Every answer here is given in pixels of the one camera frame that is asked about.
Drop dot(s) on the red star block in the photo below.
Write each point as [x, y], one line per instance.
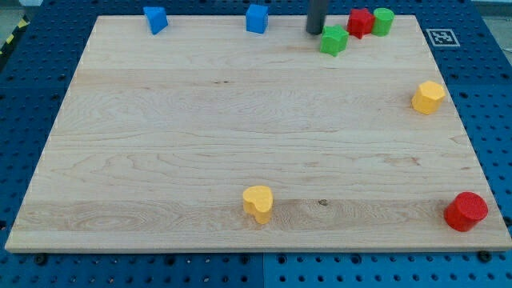
[360, 22]

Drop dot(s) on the blue cube block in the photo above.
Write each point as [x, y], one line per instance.
[257, 18]

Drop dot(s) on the yellow heart block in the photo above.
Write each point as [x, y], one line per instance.
[258, 201]

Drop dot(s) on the blue triangular block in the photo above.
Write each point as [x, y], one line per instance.
[156, 17]

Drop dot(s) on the green star block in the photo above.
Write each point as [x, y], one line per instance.
[334, 40]

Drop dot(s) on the white fiducial marker tag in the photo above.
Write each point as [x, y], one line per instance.
[441, 37]

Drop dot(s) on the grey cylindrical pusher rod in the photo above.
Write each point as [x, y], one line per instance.
[316, 16]

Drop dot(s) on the red cylinder block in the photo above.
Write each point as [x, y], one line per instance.
[466, 211]

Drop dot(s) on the yellow hexagon block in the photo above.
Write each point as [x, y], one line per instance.
[428, 97]

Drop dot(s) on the green cylinder block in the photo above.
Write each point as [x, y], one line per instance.
[383, 20]

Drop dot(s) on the wooden board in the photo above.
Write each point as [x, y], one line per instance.
[158, 136]

